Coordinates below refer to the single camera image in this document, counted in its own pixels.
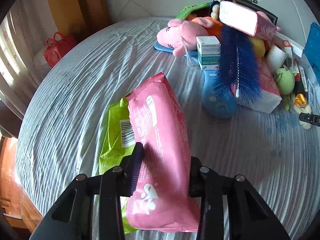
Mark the yellow plush toy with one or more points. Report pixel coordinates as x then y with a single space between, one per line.
258 46

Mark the pink tissue pack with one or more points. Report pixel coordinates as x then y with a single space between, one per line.
265 90
240 17

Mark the blue plastic storage crate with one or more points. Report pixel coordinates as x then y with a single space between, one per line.
312 45

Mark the sheer curtain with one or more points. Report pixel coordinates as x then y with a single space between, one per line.
15 55

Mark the green wet wipes pack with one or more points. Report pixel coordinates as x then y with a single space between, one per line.
112 130

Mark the flat blue oval pad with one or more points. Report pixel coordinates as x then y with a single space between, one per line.
161 47

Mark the gold foil packet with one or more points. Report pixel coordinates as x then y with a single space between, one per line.
300 100

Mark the black red medicine box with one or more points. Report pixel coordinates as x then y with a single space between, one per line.
301 78

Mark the white foam block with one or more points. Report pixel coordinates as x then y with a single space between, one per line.
275 57

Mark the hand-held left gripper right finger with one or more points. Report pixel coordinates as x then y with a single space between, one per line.
197 180

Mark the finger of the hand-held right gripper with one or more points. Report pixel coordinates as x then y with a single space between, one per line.
311 119

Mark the wooden wall frame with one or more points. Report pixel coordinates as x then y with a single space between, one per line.
80 5

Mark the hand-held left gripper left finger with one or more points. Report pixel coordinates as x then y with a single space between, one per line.
136 165

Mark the pale pink plush toy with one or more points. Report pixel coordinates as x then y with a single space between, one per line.
182 35

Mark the orange plush toy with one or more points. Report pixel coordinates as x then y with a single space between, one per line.
212 26

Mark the white cardboard box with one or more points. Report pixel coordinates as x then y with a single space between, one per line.
208 45

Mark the small green frog plush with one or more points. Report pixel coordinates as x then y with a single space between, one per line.
285 81

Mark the blue hairbrush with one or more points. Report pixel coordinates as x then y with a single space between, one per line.
220 97

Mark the clear suction cup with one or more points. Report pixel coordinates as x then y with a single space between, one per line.
192 63

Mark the blue bottle brush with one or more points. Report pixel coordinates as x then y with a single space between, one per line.
237 65

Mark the cream plush toy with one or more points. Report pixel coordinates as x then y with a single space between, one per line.
305 118

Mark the red handbag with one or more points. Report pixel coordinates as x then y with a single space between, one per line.
58 47

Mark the white red medicine box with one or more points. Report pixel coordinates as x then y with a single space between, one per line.
292 47

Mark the black tin box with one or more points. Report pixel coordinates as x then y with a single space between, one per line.
250 1

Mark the pink wet wipes pack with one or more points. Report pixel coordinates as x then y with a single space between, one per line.
160 130

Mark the green plush with black stitching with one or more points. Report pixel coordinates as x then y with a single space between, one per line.
192 10

